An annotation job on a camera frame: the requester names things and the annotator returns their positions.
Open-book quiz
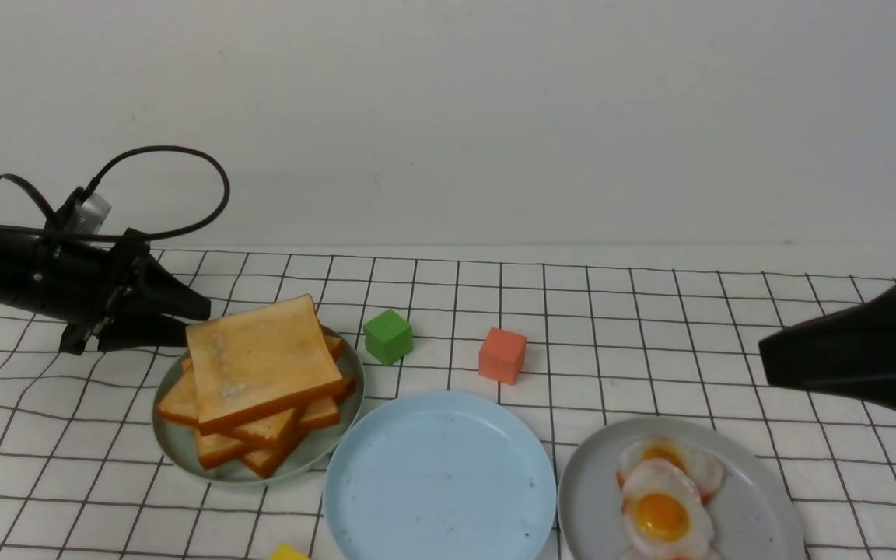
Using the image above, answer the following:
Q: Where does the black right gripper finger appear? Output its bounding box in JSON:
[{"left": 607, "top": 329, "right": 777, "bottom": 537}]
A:
[{"left": 758, "top": 300, "right": 896, "bottom": 390}]

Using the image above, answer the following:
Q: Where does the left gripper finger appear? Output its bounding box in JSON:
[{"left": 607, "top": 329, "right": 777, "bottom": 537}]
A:
[
  {"left": 136, "top": 254, "right": 211, "bottom": 321},
  {"left": 96, "top": 314, "right": 187, "bottom": 353}
]

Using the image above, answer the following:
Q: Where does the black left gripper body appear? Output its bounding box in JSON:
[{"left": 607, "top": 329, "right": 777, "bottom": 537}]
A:
[{"left": 32, "top": 229, "right": 150, "bottom": 355}]

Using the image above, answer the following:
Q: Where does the fried egg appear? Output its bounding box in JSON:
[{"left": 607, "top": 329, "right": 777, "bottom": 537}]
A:
[
  {"left": 618, "top": 436, "right": 725, "bottom": 506},
  {"left": 620, "top": 458, "right": 716, "bottom": 559}
]

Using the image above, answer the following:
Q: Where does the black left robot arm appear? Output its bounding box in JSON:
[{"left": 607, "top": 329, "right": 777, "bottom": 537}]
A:
[{"left": 0, "top": 226, "right": 896, "bottom": 391}]

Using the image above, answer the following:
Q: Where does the green plate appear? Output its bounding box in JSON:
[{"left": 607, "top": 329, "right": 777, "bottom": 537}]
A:
[{"left": 152, "top": 329, "right": 366, "bottom": 487}]

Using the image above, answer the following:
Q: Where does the white black grid tablecloth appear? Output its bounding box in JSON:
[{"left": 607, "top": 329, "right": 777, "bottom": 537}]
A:
[{"left": 0, "top": 250, "right": 896, "bottom": 559}]

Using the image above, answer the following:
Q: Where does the grey speckled plate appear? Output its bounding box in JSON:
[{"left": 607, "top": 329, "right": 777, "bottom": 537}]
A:
[{"left": 557, "top": 417, "right": 806, "bottom": 559}]

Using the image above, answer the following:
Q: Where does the green cube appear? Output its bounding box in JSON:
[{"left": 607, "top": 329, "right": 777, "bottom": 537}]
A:
[{"left": 362, "top": 309, "right": 414, "bottom": 366}]

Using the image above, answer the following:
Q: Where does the yellow cube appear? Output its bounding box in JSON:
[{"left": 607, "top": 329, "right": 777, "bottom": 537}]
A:
[{"left": 267, "top": 543, "right": 310, "bottom": 560}]

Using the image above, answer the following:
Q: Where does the light blue plate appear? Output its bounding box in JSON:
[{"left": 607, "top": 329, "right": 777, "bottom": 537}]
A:
[{"left": 321, "top": 391, "right": 557, "bottom": 559}]

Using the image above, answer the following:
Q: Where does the orange cube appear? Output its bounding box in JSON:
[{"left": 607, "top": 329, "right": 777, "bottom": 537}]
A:
[{"left": 478, "top": 327, "right": 527, "bottom": 386}]

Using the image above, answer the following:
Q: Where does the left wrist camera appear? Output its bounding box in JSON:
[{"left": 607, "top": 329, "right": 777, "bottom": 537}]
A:
[{"left": 54, "top": 187, "right": 113, "bottom": 234}]

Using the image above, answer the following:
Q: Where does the black camera cable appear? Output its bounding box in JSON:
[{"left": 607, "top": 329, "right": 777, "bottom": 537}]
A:
[{"left": 0, "top": 145, "right": 231, "bottom": 243}]

